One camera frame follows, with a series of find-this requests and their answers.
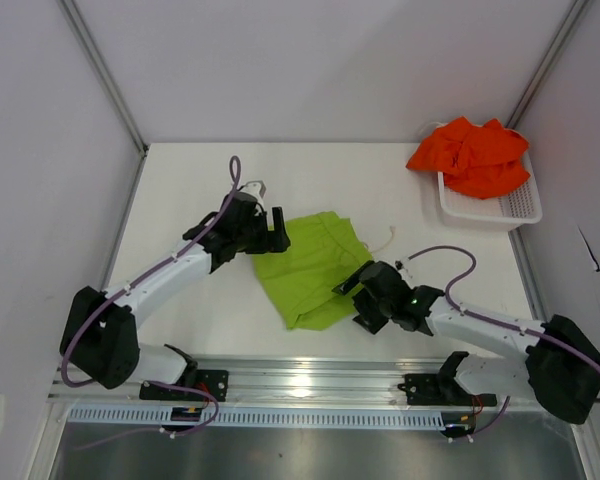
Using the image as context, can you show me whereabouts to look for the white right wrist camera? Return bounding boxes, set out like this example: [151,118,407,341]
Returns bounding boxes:
[394,257,412,277]

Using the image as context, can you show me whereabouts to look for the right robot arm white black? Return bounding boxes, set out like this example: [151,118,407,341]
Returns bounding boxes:
[333,261,600,425]

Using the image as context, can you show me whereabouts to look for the right corner aluminium post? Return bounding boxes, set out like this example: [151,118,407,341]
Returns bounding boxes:
[505,0,595,129]

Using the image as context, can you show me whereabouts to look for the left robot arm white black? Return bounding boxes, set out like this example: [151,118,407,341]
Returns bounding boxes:
[59,191,291,400]

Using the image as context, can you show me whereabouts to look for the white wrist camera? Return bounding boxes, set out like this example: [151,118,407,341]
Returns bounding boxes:
[394,257,412,277]
[239,180,266,205]

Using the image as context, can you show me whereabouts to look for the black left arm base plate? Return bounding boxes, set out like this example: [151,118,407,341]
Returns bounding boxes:
[139,369,229,402]

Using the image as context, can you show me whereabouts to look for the white plastic perforated basket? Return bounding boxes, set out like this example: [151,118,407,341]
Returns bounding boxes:
[412,122,542,231]

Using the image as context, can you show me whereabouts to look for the orange shorts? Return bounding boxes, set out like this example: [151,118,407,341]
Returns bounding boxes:
[406,117,531,200]

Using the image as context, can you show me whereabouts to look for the left corner aluminium post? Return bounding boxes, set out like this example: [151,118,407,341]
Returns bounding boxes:
[56,0,148,156]

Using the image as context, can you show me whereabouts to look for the aluminium frame rail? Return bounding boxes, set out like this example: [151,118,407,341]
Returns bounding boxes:
[47,355,594,412]

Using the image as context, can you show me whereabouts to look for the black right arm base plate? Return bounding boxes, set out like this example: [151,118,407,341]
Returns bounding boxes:
[397,373,497,407]

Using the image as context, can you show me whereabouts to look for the white slotted cable duct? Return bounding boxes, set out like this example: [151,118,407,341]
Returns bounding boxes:
[68,405,445,431]

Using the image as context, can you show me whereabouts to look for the corner aluminium post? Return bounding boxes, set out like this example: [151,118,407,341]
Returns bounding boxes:
[56,0,148,156]
[505,0,595,129]

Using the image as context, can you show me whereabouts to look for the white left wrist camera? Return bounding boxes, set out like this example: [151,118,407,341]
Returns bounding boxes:
[239,180,266,205]

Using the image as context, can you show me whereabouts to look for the lime green shorts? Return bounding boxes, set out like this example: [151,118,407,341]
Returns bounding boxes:
[252,211,373,331]

